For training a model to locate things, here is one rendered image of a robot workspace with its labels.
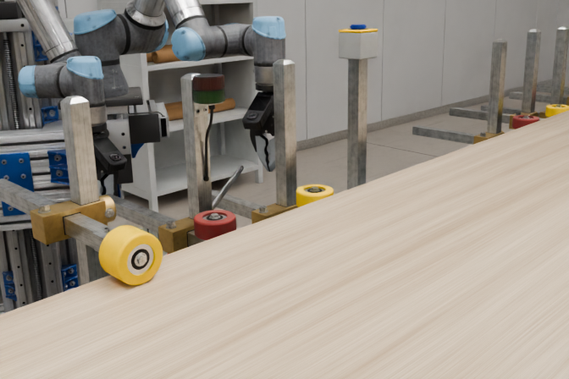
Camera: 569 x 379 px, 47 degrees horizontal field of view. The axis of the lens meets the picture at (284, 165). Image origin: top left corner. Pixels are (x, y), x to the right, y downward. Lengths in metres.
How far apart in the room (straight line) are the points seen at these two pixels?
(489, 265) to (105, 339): 0.58
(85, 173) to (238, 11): 3.41
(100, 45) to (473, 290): 1.24
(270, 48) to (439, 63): 5.42
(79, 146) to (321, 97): 4.44
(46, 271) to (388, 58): 4.53
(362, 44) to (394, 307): 0.83
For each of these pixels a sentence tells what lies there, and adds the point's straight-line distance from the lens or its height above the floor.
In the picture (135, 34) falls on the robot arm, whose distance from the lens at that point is 1.91.
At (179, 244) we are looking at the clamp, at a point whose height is 0.84.
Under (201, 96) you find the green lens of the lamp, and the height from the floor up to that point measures 1.13.
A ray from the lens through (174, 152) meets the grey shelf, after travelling 4.56.
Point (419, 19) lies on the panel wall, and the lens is 6.50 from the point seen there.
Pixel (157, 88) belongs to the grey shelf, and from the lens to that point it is 4.42.
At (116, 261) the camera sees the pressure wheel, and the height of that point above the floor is 0.95.
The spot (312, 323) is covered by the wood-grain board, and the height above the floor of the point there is 0.90.
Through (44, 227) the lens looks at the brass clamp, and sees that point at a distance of 1.14.
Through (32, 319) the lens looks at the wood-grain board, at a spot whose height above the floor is 0.90.
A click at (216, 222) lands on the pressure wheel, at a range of 1.21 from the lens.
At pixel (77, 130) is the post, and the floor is 1.10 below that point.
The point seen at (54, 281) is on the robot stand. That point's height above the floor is 0.46.
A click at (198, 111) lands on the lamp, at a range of 1.27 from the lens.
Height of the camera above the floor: 1.33
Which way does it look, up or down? 16 degrees down
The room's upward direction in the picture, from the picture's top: 1 degrees counter-clockwise
